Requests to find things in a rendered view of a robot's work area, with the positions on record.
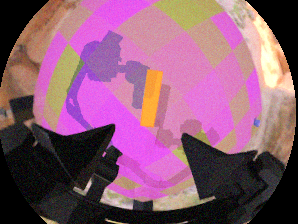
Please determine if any small blue cube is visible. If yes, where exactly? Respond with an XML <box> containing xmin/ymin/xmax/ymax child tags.
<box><xmin>254</xmin><ymin>119</ymin><xmax>261</xmax><ymax>128</ymax></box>

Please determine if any orange bar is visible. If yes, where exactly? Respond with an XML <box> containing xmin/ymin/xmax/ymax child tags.
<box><xmin>141</xmin><ymin>69</ymin><xmax>164</xmax><ymax>127</ymax></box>

